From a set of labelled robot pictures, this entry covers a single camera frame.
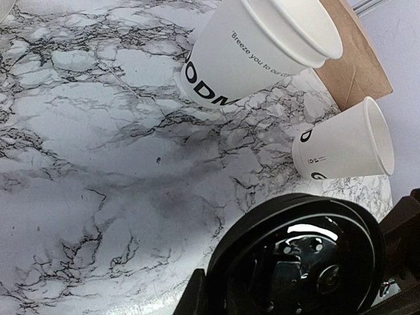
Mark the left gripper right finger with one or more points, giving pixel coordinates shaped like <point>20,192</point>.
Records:
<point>401,231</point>

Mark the brown paper bag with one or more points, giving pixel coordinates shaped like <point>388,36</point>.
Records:
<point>358,73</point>

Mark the stack of white paper cups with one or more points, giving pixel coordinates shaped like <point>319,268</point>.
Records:
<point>250,45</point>

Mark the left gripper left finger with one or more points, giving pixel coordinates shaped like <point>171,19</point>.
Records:
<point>194,300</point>

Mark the single white paper cup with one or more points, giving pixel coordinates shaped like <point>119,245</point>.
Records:
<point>354,143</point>

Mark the white canister with stirrers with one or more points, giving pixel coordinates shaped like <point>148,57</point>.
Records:
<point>5,8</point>

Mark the black plastic cup lid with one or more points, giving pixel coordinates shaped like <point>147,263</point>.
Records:
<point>300,254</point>

